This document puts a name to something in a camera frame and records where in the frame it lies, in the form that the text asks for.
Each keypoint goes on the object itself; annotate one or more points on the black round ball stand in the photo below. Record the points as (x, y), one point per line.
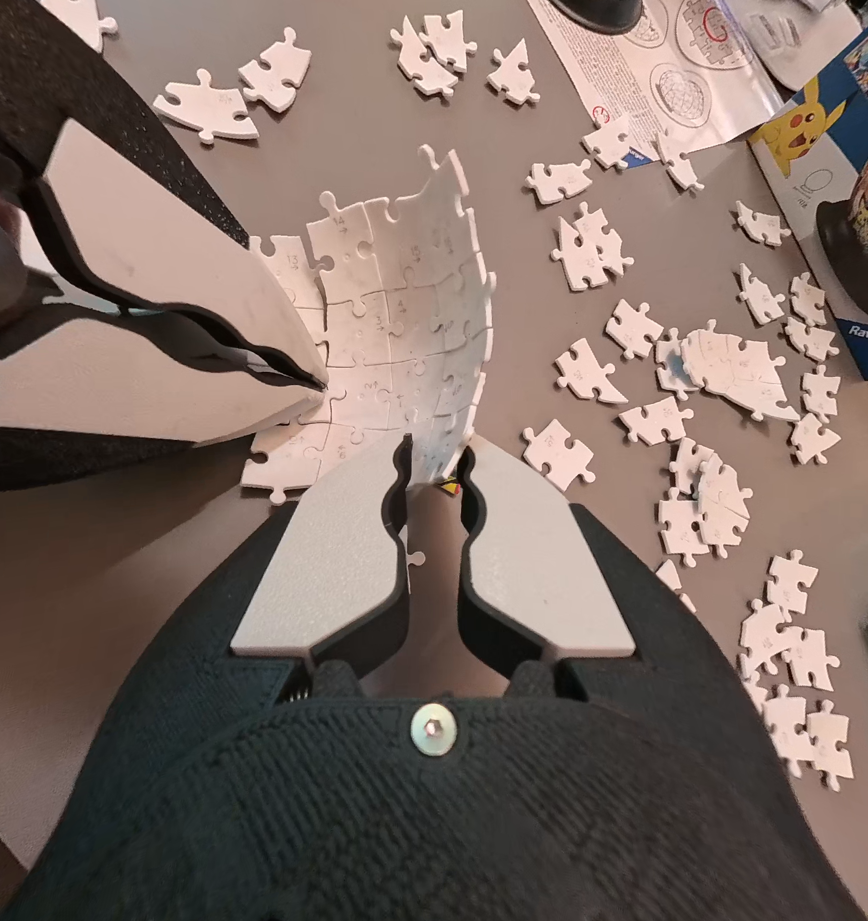
(599, 13)

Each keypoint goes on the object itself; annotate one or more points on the white puzzle pieces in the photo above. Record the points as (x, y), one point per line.
(563, 453)

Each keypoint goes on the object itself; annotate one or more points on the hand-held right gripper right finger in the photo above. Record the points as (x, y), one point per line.
(542, 575)

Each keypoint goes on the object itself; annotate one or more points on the small assembled puzzle cluster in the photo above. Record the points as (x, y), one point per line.
(721, 496)

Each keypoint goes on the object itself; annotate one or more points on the printed paper instruction sheet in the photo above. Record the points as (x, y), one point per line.
(621, 79)

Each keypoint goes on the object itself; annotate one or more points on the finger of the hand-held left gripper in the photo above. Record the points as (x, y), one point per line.
(167, 237)
(117, 396)

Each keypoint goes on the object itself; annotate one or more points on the white board stand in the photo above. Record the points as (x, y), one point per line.
(801, 43)

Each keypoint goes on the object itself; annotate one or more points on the flat assembled white puzzle section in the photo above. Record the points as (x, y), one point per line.
(743, 374)

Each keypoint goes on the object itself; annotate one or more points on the blue puzzle ball box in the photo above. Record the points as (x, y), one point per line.
(801, 144)

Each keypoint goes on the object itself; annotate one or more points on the large curved white puzzle section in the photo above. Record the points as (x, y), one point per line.
(405, 309)

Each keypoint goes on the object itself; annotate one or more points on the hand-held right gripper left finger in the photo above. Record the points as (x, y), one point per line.
(318, 568)

